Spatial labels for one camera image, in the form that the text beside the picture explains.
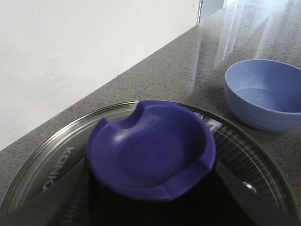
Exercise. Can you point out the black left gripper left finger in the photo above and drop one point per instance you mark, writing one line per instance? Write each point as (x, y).
(63, 204)

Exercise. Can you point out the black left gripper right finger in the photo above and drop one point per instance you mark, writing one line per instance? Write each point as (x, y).
(258, 210)

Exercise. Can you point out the glass lid with blue knob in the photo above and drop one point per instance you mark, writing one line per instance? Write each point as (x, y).
(152, 163)

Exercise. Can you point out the light blue plastic bowl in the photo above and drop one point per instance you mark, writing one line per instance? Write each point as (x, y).
(264, 94)

